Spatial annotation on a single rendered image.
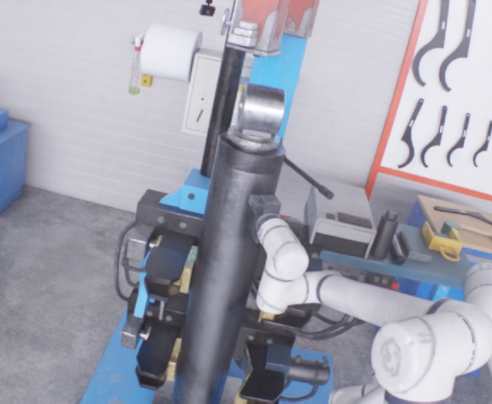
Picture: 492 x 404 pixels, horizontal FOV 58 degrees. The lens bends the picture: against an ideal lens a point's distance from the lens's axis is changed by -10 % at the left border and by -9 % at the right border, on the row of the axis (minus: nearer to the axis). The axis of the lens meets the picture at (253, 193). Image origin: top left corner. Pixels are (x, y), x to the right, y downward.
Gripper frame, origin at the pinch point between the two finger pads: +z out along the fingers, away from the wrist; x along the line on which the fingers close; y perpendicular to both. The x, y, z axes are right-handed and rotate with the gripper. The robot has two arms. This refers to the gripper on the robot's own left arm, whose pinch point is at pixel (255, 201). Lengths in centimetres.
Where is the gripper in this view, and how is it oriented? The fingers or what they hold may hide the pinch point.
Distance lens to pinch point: 146.0
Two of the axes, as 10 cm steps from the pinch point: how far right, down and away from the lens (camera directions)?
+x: -2.1, 8.9, 4.1
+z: -2.8, -4.6, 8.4
